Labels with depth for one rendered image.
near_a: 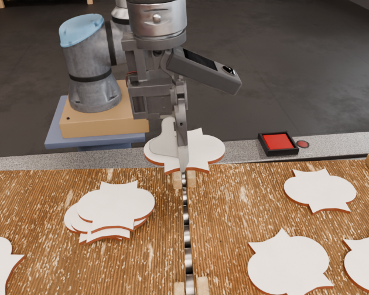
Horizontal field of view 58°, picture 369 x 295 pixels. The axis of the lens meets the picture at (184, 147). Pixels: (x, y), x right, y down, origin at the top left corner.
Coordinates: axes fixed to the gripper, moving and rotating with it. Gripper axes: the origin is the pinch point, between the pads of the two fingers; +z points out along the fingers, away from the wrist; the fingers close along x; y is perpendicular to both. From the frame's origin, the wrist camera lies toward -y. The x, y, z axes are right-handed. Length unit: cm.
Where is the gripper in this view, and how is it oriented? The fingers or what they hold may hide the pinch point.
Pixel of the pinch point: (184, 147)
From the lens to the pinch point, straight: 56.5
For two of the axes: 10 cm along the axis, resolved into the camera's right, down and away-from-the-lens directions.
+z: 0.6, 7.9, 6.1
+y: -10.0, 0.9, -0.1
